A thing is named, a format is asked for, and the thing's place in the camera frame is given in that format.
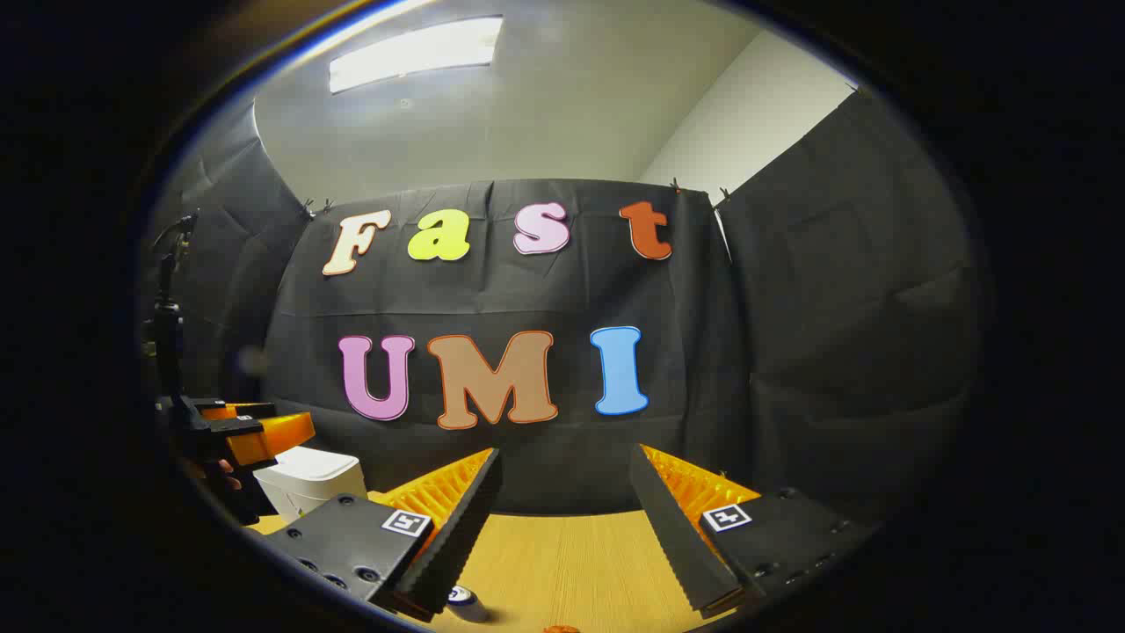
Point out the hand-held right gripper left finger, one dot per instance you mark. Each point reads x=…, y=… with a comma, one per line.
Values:
x=466, y=519

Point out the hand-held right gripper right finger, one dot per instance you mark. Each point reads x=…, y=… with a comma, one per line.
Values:
x=672, y=536

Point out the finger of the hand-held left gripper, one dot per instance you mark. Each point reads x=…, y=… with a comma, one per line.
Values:
x=281, y=435
x=237, y=410

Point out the white desktop garbage bin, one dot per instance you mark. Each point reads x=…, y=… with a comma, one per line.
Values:
x=308, y=479

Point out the blue pop can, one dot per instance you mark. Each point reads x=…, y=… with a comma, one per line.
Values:
x=466, y=602

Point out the orange paper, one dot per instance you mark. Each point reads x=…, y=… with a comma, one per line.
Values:
x=561, y=629

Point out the wooden desktop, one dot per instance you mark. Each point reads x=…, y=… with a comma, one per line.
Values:
x=571, y=563

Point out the ceiling light panel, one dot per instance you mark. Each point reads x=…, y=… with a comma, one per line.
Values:
x=413, y=53

